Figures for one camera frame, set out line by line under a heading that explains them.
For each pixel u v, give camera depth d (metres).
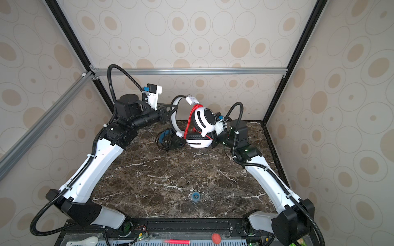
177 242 0.70
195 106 0.54
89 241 0.70
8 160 0.51
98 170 0.44
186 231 0.73
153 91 0.54
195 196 0.83
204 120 0.50
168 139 1.02
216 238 0.68
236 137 0.54
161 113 0.55
